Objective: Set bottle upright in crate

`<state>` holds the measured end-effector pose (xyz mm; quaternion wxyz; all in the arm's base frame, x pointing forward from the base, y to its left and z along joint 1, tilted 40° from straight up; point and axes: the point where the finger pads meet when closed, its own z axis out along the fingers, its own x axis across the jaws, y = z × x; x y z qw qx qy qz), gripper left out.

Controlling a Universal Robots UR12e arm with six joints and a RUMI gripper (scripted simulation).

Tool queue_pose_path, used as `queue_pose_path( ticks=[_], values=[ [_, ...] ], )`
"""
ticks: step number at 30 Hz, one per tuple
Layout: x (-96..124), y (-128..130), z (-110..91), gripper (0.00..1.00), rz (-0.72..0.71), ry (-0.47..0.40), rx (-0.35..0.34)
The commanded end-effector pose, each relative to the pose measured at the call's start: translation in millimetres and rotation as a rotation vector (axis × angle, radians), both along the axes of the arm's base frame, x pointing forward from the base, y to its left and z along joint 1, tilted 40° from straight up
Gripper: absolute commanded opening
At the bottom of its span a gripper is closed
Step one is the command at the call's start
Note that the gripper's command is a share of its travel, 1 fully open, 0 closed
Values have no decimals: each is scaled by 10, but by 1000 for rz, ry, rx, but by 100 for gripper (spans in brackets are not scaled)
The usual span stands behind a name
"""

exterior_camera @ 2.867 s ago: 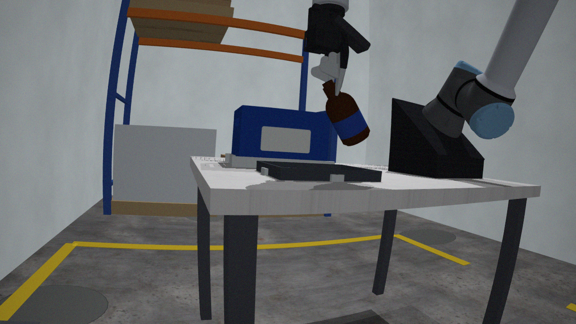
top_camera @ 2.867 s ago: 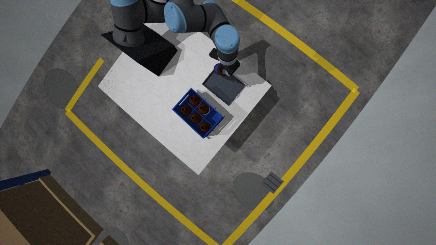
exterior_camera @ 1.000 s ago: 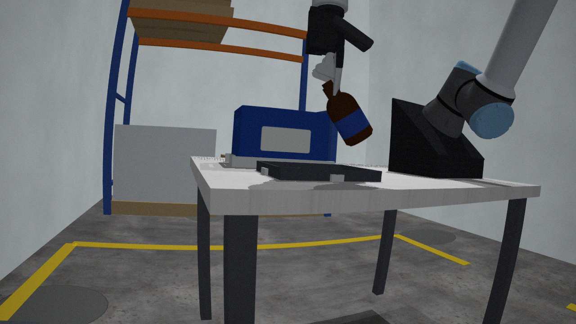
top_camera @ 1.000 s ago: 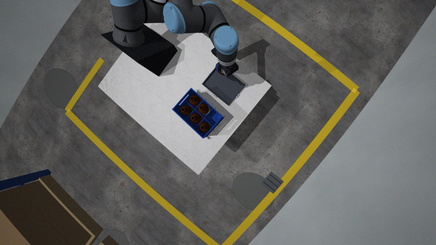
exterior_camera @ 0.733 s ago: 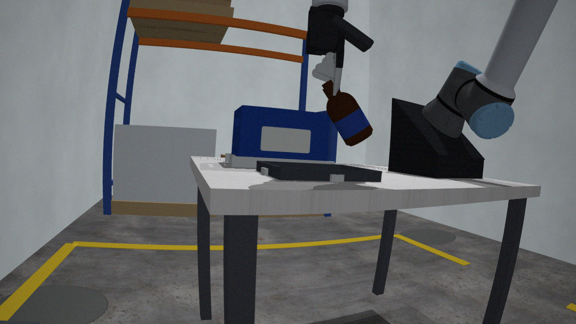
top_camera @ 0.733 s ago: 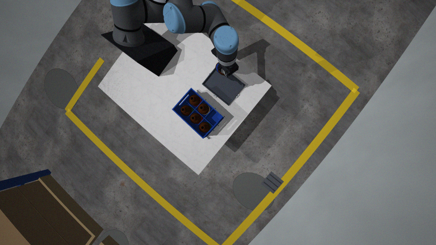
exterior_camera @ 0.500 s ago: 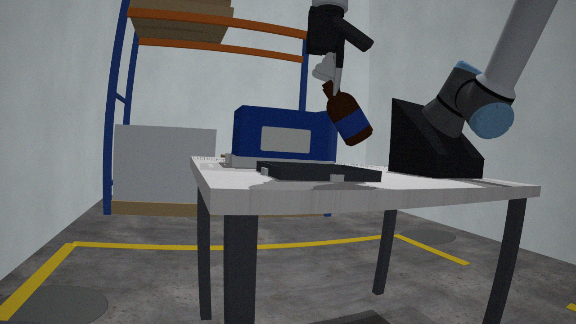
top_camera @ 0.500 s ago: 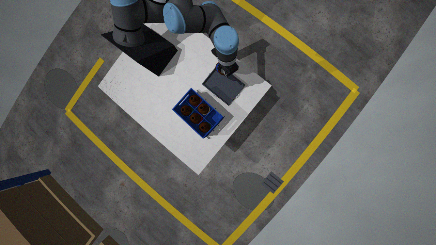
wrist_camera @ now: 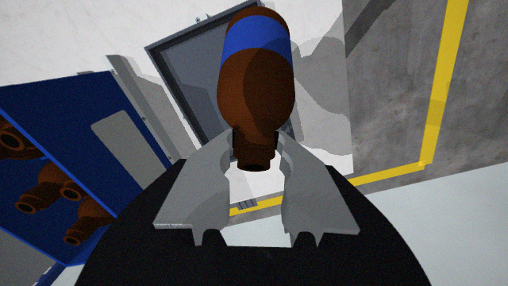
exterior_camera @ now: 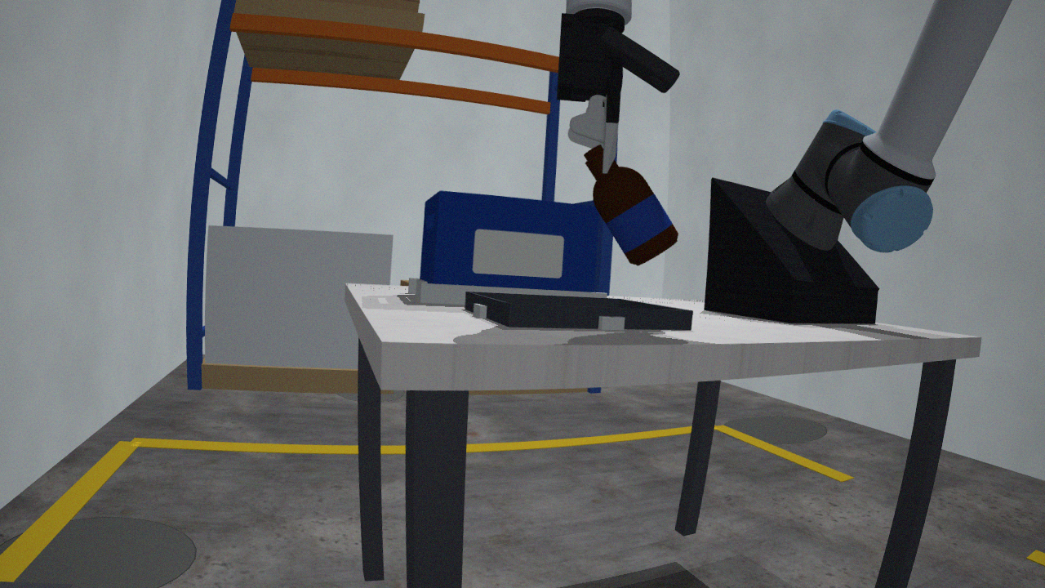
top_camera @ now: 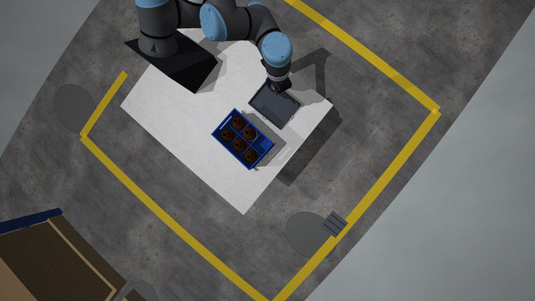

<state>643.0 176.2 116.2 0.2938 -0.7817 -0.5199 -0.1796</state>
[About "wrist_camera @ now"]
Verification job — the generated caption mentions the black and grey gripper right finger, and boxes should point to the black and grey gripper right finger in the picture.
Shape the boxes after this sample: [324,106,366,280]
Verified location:
[275,130,432,286]

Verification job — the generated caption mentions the brown bottle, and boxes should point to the brown bottle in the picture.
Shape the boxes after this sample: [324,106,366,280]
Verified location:
[217,6,295,172]
[0,115,45,160]
[14,161,70,214]
[60,178,89,201]
[0,123,37,151]
[63,196,115,245]

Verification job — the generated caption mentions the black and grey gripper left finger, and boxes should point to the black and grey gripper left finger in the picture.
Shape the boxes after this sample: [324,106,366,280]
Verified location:
[74,128,235,286]

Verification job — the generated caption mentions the dark grey square tray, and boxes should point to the dark grey square tray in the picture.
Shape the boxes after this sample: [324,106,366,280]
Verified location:
[144,0,262,147]

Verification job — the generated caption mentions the dark blue box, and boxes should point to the dark blue box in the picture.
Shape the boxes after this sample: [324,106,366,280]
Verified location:
[0,71,172,267]

